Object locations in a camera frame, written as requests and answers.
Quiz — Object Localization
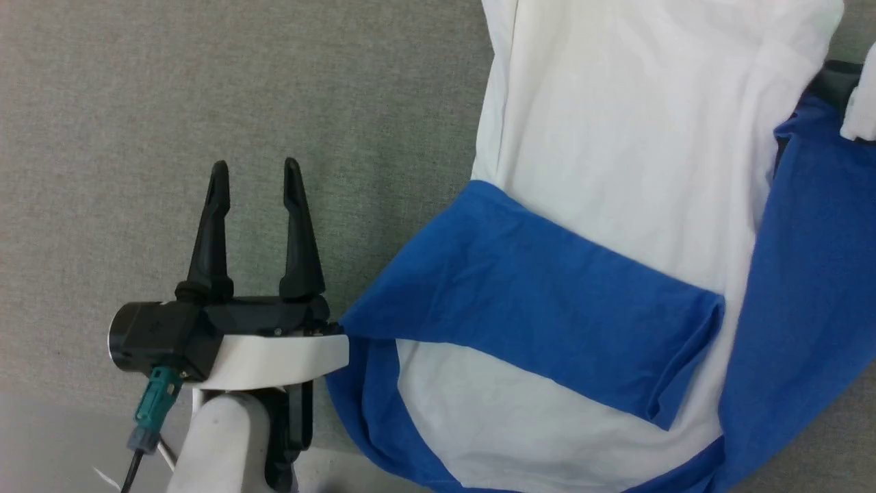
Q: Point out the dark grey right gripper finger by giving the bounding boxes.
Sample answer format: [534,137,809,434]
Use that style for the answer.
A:
[810,60,865,110]

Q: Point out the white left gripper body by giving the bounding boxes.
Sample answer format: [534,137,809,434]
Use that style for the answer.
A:
[204,295,350,391]

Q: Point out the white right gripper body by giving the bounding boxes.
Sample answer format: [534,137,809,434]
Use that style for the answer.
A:
[840,42,876,142]

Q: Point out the white and blue t-shirt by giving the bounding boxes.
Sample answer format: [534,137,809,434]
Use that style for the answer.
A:
[325,0,876,493]

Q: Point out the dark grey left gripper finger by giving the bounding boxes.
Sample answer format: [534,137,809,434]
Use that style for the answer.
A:
[279,157,326,301]
[176,160,235,302]

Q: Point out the black left cable teal plug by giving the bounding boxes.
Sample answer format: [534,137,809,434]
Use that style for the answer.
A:
[122,366,184,493]

